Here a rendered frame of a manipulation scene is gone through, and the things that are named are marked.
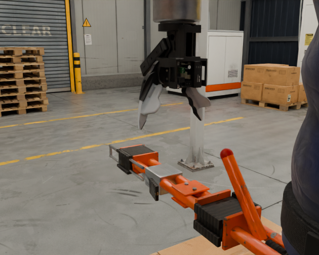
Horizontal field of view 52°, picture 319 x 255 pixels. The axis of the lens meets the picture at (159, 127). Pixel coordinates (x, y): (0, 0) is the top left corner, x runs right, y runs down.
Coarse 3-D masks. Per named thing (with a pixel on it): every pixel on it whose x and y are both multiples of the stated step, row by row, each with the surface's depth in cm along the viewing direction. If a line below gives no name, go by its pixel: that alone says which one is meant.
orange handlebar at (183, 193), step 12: (144, 168) 78; (168, 180) 72; (180, 180) 72; (180, 192) 65; (192, 192) 65; (204, 192) 66; (180, 204) 65; (192, 204) 62; (240, 228) 53; (264, 228) 53; (240, 240) 51; (252, 240) 50; (264, 240) 53; (276, 240) 51; (264, 252) 48; (276, 252) 47
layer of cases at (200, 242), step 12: (276, 228) 152; (192, 240) 142; (204, 240) 142; (156, 252) 134; (168, 252) 134; (180, 252) 134; (192, 252) 134; (204, 252) 134; (216, 252) 134; (228, 252) 134; (240, 252) 134
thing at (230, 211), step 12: (216, 192) 61; (228, 192) 62; (204, 204) 59; (216, 204) 59; (228, 204) 59; (204, 216) 56; (216, 216) 54; (228, 216) 53; (240, 216) 54; (204, 228) 56; (216, 228) 55; (228, 228) 53; (216, 240) 54; (228, 240) 54
